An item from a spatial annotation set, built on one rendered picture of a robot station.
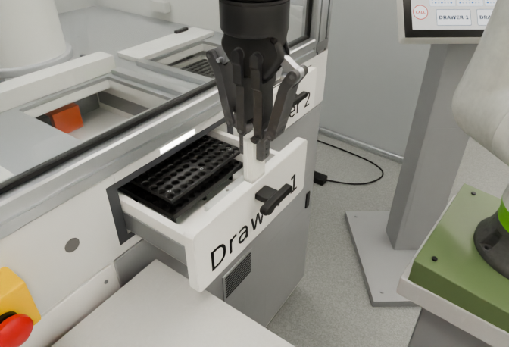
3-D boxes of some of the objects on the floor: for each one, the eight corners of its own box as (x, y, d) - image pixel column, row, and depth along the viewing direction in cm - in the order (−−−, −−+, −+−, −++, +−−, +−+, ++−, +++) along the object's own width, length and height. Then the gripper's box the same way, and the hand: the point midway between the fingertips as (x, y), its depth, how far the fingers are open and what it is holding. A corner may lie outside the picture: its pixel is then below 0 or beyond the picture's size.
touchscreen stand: (492, 304, 149) (635, 27, 93) (372, 306, 148) (444, 28, 92) (438, 214, 190) (514, -14, 135) (345, 216, 190) (382, -14, 134)
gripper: (183, -9, 42) (200, 174, 55) (289, 8, 36) (279, 211, 49) (227, -20, 47) (233, 150, 60) (327, -6, 41) (310, 180, 54)
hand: (254, 155), depth 53 cm, fingers closed
